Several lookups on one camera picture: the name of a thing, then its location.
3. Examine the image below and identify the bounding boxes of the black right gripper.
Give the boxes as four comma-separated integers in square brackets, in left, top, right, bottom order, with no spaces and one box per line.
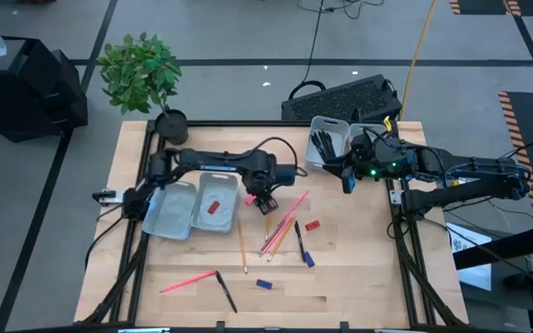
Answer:
[323,117,418,193]

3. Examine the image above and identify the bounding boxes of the pink pencil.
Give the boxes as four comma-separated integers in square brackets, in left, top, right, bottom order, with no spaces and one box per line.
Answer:
[259,216,295,256]
[279,191,310,227]
[158,269,218,294]

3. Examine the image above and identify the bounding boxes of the black pencil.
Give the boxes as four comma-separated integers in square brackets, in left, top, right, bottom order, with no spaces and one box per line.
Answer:
[260,219,289,254]

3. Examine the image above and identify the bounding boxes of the light gray plastic bin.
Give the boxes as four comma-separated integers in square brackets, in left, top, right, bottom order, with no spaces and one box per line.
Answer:
[189,170,241,234]
[347,122,390,140]
[141,179,198,241]
[304,115,351,173]

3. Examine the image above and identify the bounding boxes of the black perforated computer case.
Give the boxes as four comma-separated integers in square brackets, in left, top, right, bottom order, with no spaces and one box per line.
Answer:
[279,73,403,124]

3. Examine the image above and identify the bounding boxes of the green leafy plant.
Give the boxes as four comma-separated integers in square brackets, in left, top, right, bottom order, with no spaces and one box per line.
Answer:
[96,31,183,116]

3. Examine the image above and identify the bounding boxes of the white paper sheet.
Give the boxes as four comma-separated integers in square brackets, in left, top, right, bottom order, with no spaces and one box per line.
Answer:
[445,221,494,292]

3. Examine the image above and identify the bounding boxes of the black bar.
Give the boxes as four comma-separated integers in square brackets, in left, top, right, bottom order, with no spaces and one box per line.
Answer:
[451,221,533,272]

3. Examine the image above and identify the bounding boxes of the black mat orange-striped edge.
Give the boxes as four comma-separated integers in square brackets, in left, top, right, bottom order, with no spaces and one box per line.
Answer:
[449,0,533,18]
[497,90,533,228]

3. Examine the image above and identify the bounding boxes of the black cabinet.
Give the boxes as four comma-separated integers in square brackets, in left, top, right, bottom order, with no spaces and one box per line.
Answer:
[0,31,90,143]

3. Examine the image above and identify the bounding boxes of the black table frame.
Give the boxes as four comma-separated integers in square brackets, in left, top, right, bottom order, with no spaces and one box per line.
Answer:
[81,118,457,333]

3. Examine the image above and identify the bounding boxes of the thick black cable loop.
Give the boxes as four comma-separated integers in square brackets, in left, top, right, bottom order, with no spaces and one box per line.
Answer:
[288,80,328,101]

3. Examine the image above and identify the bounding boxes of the thin black cable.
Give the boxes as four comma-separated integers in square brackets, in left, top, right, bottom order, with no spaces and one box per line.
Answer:
[301,0,328,84]

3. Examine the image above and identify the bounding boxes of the yellow cable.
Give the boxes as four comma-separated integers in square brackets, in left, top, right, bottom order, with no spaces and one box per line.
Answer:
[398,0,438,121]

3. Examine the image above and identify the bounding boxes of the black floor cables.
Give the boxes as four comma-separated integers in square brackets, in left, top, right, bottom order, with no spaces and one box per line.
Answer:
[296,0,387,20]

